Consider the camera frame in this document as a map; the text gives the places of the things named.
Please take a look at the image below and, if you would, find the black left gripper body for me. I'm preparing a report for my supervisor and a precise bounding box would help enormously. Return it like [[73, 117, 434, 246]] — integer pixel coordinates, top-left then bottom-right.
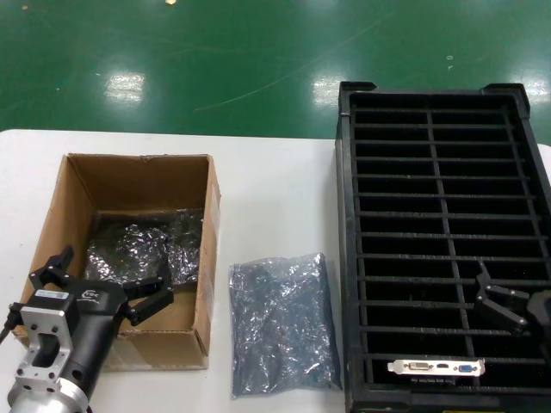
[[29, 277, 130, 397]]

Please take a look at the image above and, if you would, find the brown cardboard box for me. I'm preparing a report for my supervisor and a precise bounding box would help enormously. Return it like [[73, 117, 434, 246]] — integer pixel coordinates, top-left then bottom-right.
[[25, 151, 223, 372]]

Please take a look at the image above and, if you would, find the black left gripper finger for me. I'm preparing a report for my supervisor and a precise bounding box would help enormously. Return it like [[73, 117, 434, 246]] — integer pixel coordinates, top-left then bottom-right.
[[122, 274, 176, 327], [28, 244, 75, 294]]

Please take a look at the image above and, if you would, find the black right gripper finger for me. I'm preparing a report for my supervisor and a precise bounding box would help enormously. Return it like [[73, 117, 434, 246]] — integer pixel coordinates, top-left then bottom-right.
[[473, 260, 530, 337]]

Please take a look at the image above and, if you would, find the black slotted plastic container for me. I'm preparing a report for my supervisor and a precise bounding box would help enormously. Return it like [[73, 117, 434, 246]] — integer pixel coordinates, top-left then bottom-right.
[[334, 80, 551, 413]]

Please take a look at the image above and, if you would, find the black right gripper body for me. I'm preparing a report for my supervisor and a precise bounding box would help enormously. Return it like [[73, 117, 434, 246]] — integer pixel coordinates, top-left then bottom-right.
[[524, 290, 551, 336]]

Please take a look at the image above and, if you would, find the graphics card with metal bracket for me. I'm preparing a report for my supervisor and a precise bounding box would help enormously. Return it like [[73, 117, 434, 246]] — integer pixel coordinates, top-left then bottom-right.
[[386, 357, 486, 388]]

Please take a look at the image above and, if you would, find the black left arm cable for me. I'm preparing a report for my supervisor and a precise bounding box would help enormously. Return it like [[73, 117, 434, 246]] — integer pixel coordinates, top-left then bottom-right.
[[0, 302, 22, 345]]

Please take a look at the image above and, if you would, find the grey antistatic bag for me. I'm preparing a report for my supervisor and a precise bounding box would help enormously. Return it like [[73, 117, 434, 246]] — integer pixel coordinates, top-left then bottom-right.
[[84, 208, 206, 287], [228, 251, 344, 399]]

